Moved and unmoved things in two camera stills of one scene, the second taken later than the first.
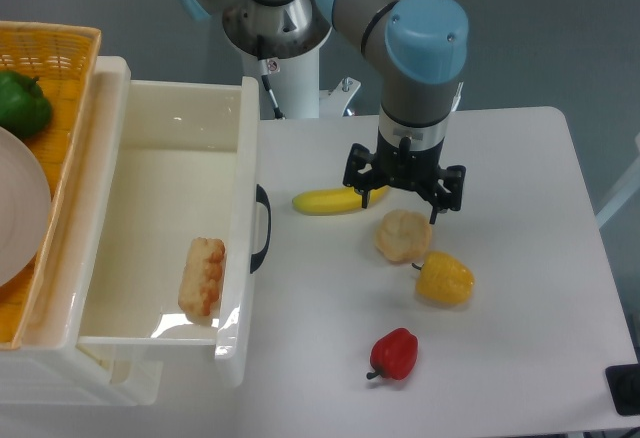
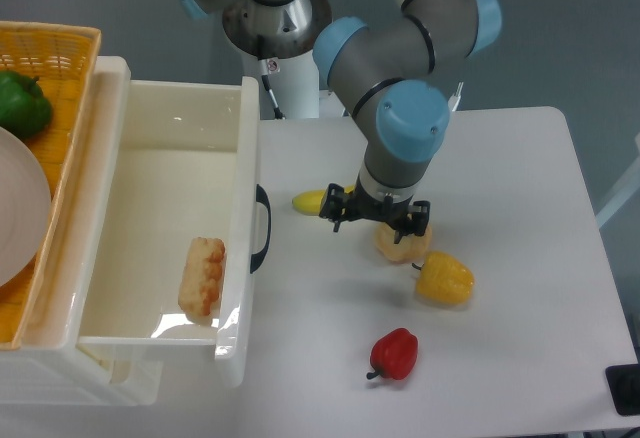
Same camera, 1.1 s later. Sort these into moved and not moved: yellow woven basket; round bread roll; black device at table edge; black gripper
Moved: black gripper
Not moved: black device at table edge; round bread roll; yellow woven basket
